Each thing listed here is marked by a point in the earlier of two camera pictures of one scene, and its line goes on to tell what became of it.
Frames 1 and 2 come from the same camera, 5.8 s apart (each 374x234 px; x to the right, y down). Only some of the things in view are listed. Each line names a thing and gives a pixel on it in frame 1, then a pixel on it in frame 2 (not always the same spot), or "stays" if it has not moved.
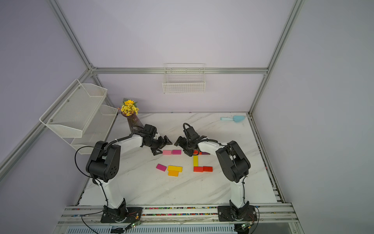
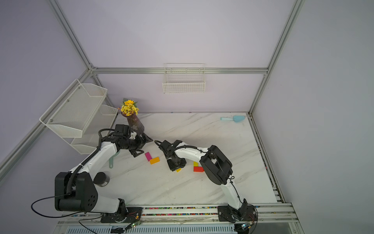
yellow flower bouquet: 129,108 stays
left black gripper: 161,144 to 140,141
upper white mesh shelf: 69,114 stays
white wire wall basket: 184,78 stays
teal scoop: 236,118 stays
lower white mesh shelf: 98,131 stays
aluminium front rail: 274,215 stays
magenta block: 161,167 to 148,156
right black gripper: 181,144 to 174,167
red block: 198,169 stays
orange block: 173,173 to 154,160
